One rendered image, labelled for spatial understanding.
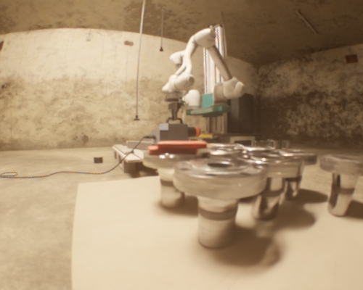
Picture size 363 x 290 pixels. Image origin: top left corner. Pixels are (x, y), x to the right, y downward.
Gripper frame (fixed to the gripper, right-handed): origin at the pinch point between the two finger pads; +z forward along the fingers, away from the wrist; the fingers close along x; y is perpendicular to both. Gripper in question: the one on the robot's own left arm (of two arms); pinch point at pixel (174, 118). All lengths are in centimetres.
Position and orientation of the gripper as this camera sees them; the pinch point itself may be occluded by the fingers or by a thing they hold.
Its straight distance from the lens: 151.7
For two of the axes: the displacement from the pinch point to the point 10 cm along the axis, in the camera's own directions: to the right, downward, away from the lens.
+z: 0.0, 10.0, 0.8
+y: 7.9, -0.5, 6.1
